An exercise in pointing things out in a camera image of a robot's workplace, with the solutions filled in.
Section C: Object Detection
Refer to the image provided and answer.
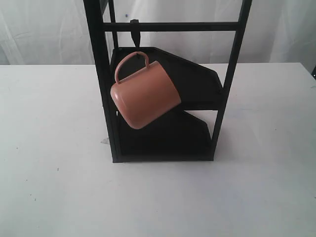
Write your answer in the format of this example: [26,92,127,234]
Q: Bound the white backdrop curtain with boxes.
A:
[0,0,316,70]

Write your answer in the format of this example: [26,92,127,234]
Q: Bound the black metal shelf rack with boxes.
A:
[83,0,252,163]

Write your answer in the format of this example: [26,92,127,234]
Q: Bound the clear tape piece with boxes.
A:
[101,138,110,144]

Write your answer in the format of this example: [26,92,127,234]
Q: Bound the pink ceramic mug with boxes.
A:
[110,51,181,129]

